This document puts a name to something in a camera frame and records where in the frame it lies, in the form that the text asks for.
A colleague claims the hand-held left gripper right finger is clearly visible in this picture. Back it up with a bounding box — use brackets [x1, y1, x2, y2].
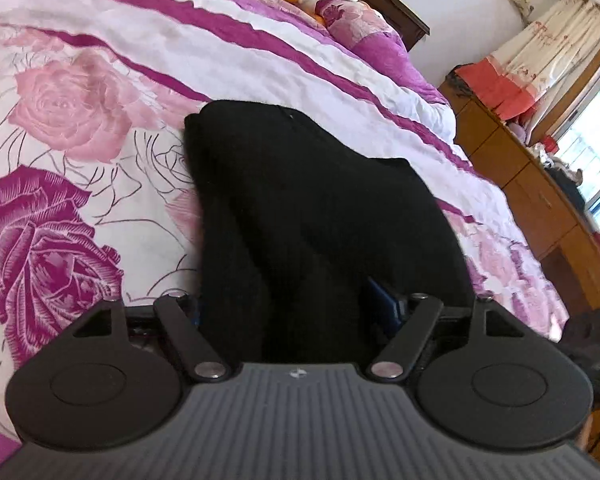
[366, 280, 526, 380]

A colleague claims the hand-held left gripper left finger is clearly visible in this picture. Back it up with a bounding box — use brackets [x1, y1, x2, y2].
[74, 292, 227, 380]

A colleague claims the black knit garment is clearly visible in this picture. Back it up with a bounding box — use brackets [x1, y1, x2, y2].
[183, 100, 477, 365]

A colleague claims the wooden dresser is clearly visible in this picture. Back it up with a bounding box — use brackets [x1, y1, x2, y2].
[439, 65, 600, 313]

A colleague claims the dark object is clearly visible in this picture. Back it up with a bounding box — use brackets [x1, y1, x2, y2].
[561, 304, 600, 413]

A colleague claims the dark cloth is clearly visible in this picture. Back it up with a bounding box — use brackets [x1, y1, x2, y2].
[542, 157, 588, 208]

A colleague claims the purple floral blanket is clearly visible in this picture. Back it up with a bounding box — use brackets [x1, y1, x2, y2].
[0, 0, 570, 461]

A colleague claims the orange red cloth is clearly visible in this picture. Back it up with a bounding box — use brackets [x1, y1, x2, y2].
[454, 56, 542, 122]

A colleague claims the window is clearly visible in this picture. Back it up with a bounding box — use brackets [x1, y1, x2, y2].
[554, 52, 600, 281]

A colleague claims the purple floral pillow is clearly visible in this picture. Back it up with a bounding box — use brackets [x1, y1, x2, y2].
[314, 0, 433, 98]

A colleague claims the cream printed curtain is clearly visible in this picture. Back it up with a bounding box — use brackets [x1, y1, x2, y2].
[495, 0, 600, 128]

